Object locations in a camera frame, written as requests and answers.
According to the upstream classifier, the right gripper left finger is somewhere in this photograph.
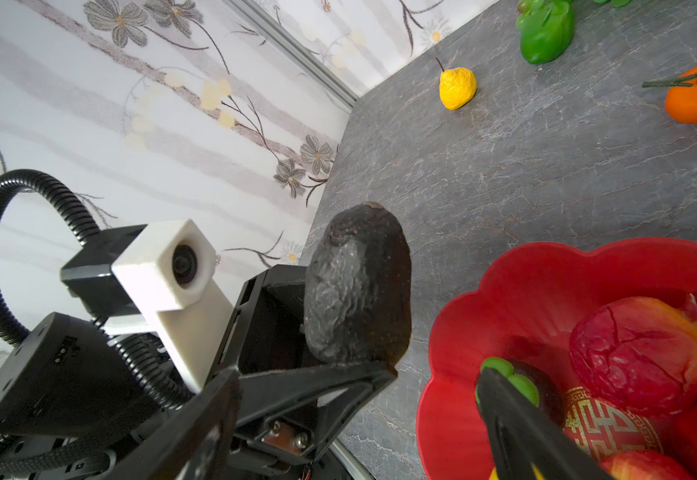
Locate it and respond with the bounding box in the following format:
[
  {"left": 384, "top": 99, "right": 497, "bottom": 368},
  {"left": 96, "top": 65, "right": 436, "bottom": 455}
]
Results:
[{"left": 104, "top": 371, "right": 242, "bottom": 479}]

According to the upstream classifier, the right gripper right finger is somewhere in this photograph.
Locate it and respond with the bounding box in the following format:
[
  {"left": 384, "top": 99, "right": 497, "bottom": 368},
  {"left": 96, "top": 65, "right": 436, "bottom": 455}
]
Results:
[{"left": 476, "top": 368, "right": 611, "bottom": 480}]

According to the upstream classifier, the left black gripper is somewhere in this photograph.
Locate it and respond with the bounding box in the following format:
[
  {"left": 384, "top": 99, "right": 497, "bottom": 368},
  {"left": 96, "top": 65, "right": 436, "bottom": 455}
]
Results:
[{"left": 210, "top": 265, "right": 398, "bottom": 468}]

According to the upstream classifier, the yellow lemon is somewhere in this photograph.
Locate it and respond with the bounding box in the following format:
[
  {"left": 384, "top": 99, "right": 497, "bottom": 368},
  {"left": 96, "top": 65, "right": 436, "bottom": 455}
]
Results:
[{"left": 489, "top": 464, "right": 545, "bottom": 480}]

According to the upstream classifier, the red apple fruit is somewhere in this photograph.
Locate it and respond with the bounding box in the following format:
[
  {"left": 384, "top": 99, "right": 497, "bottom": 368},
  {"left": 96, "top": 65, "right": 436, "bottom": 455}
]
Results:
[{"left": 600, "top": 450, "right": 694, "bottom": 480}]

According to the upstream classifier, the dark avocado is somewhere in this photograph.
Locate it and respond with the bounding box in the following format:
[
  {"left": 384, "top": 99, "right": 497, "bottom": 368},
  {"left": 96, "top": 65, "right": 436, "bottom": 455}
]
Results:
[{"left": 304, "top": 202, "right": 412, "bottom": 366}]

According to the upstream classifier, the dark red pomegranate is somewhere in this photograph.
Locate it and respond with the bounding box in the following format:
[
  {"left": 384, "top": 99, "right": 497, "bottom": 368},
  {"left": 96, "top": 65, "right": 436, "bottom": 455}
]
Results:
[{"left": 569, "top": 294, "right": 697, "bottom": 417}]

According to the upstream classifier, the red flower-shaped fruit bowl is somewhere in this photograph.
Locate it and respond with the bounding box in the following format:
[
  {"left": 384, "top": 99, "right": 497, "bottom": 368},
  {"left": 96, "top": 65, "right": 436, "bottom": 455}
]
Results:
[{"left": 416, "top": 238, "right": 697, "bottom": 479}]

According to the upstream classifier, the green lime fruit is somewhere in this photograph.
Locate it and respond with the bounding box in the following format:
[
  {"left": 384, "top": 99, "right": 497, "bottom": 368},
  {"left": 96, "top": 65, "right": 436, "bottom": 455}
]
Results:
[{"left": 516, "top": 0, "right": 575, "bottom": 64}]

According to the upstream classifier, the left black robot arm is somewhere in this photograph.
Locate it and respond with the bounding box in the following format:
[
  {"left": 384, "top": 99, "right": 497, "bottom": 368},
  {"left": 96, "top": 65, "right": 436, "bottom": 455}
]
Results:
[{"left": 0, "top": 266, "right": 397, "bottom": 479}]

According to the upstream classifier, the green grape bunch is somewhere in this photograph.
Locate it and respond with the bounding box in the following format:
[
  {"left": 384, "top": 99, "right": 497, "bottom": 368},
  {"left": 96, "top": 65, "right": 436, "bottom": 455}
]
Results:
[{"left": 593, "top": 0, "right": 632, "bottom": 8}]

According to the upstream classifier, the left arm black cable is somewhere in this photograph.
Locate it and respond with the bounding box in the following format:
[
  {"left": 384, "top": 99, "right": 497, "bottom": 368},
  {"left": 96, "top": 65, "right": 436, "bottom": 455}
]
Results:
[{"left": 0, "top": 169, "right": 194, "bottom": 475}]

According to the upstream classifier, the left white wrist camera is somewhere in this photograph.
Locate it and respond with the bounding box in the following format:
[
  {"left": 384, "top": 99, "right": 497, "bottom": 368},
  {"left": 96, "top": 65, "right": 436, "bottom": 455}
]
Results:
[{"left": 59, "top": 218, "right": 234, "bottom": 395}]

